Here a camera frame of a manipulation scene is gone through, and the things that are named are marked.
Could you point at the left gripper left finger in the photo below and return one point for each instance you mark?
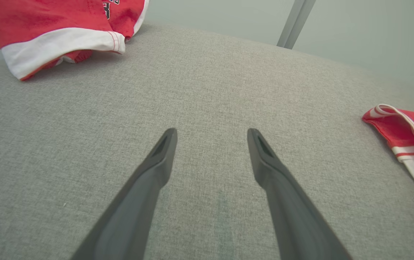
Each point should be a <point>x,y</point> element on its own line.
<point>134,209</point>

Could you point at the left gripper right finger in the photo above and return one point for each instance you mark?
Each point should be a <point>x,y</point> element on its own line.
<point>290,209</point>

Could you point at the red Bulls jersey shirt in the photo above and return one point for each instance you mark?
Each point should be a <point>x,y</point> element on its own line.
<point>409,130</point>

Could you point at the red white-striped shorts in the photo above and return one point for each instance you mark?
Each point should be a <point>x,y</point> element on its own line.
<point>48,18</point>

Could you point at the grey fabric sofa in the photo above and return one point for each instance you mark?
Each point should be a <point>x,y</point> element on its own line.
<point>206,90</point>

